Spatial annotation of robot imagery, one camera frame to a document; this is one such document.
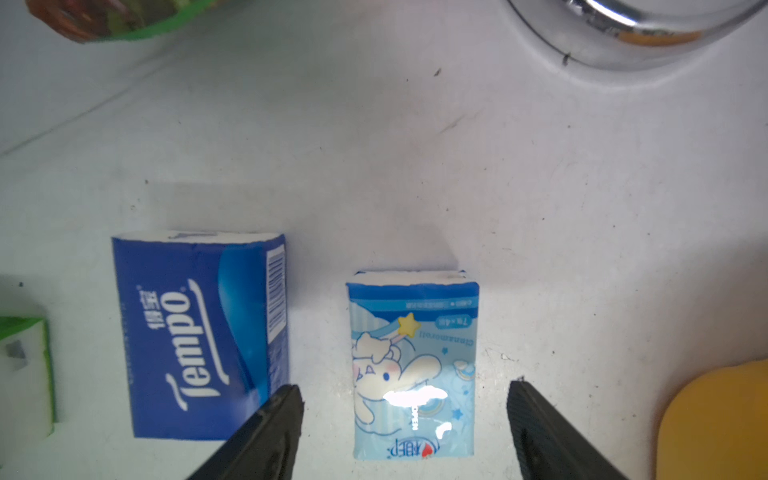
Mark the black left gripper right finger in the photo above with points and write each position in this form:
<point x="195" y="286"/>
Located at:
<point x="546" y="444"/>

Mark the silver metal hook stand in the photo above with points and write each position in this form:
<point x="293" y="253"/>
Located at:
<point x="617" y="36"/>

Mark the red green snack bag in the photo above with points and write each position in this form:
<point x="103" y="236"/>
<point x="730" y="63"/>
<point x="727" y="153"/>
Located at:
<point x="88" y="21"/>

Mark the light blue cartoon tissue pack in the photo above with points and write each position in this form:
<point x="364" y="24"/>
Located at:
<point x="413" y="350"/>

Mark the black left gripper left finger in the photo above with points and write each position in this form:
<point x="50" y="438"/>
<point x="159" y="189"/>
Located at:
<point x="265" y="447"/>

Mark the dark blue Tempo tissue pack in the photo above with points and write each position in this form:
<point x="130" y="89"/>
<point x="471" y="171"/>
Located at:
<point x="205" y="328"/>

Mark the yellow plastic storage box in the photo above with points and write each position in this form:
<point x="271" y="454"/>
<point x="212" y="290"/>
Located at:
<point x="716" y="427"/>

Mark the large green tissue pack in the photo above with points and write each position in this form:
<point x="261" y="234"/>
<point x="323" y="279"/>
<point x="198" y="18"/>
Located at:
<point x="28" y="405"/>

